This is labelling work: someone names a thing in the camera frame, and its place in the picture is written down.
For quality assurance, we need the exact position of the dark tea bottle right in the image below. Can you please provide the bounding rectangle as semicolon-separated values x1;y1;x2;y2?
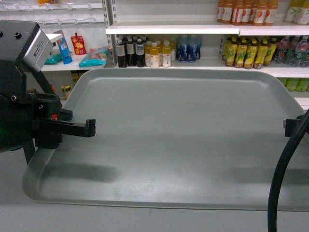
136;38;145;67

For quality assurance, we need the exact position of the orange juice bottle front right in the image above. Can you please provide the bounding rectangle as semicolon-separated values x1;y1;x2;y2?
162;41;171;68

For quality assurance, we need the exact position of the orange juice bottle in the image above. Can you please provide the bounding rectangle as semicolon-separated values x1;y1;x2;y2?
162;41;171;68
150;43;159;68
145;41;152;67

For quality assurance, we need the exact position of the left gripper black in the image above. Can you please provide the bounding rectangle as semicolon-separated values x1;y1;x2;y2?
0;93;96;152

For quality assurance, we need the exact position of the grey-green rectangular serving tray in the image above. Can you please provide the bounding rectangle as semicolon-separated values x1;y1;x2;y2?
22;68;304;210

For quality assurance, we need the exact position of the teal snack bag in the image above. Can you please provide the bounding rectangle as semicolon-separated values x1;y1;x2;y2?
79;46;111;68

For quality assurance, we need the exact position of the dark tea bottle middle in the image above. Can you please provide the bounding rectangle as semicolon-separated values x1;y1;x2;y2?
126;38;137;67

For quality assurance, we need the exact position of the white slotted shelf upright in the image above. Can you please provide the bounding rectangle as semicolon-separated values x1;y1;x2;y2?
102;0;117;68

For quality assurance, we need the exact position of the yellow lemon tea bottle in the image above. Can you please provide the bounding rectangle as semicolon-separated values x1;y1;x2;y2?
243;39;258;69

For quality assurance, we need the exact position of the red-lid sauce jar right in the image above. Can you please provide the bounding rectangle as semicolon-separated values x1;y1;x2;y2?
61;85;71;100

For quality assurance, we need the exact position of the orange juice bottle front left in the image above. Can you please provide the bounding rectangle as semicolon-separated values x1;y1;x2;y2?
150;43;159;68

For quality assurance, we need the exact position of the red snack pouch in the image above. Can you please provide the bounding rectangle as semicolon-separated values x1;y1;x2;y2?
70;33;86;55

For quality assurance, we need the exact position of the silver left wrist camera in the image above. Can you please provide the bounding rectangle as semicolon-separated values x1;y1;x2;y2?
22;29;54;72

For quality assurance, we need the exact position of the orange juice bottle back left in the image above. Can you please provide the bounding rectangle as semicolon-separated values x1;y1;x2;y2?
145;41;152;67

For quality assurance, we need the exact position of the dark tea bottle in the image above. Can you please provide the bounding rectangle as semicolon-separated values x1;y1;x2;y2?
136;38;145;67
116;39;127;68
126;38;137;67

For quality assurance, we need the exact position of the dark tea bottle left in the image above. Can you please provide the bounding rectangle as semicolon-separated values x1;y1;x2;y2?
116;39;127;68

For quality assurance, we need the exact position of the black cable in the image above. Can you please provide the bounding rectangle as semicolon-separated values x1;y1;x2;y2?
267;108;309;232

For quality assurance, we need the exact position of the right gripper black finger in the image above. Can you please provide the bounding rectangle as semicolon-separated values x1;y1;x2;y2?
283;115;304;137

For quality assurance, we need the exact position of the blue drink bottle right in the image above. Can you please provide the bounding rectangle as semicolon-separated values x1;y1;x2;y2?
187;34;201;62

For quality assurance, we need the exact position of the white upper shelf board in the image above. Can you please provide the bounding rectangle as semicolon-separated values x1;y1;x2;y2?
106;21;240;35

